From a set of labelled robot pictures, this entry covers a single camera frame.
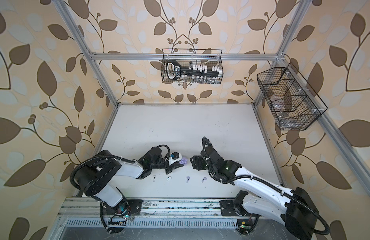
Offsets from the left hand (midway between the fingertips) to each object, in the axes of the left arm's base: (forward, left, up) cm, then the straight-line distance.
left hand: (183, 161), depth 85 cm
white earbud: (-8, +8, -6) cm, 12 cm away
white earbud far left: (-8, +17, -6) cm, 19 cm away
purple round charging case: (0, 0, 0) cm, 1 cm away
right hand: (-2, -7, +5) cm, 9 cm away
